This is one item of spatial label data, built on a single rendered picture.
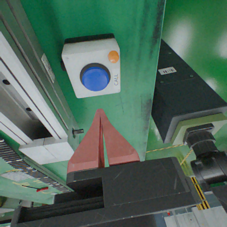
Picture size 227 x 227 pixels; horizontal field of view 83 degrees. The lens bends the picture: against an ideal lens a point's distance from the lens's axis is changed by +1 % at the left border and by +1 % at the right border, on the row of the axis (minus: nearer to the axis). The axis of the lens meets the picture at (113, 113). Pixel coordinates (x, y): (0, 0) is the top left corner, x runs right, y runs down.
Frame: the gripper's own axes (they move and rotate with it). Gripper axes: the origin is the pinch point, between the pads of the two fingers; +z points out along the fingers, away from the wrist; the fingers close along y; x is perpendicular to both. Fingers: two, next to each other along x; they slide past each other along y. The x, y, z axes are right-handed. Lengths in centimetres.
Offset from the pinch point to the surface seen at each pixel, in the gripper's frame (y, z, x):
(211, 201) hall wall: -631, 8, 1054
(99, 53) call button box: -0.9, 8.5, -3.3
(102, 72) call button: -0.9, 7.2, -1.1
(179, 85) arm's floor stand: -32.0, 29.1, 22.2
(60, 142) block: 9.3, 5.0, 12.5
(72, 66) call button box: 3.1, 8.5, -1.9
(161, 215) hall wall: -286, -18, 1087
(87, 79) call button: 1.3, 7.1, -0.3
